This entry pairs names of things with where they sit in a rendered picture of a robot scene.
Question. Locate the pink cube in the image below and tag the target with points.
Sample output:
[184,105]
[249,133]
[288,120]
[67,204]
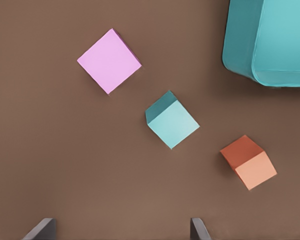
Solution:
[109,61]

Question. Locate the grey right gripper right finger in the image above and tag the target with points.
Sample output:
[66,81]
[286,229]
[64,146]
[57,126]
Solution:
[198,230]

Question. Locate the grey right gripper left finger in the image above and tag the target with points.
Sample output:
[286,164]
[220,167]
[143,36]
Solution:
[43,230]

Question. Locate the large teal blue cube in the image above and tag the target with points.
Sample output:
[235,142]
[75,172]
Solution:
[270,42]

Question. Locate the orange cube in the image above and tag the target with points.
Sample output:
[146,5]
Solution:
[250,162]

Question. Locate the small light blue cube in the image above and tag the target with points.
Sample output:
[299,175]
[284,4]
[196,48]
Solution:
[172,121]

